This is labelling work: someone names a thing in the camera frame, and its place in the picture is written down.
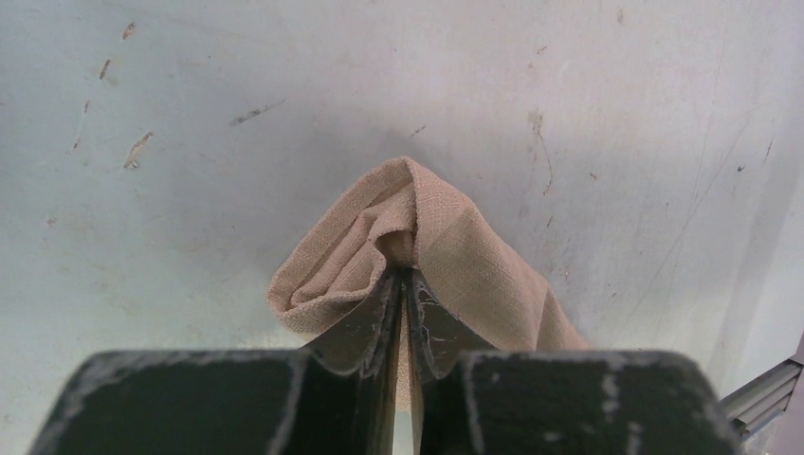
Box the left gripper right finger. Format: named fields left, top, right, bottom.
left=405, top=270, right=740, bottom=454

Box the beige cloth napkin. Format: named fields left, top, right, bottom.
left=265, top=155, right=592, bottom=412

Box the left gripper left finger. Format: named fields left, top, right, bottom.
left=31, top=269, right=402, bottom=454

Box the aluminium frame rail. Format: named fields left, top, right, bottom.
left=722, top=344, right=803, bottom=454

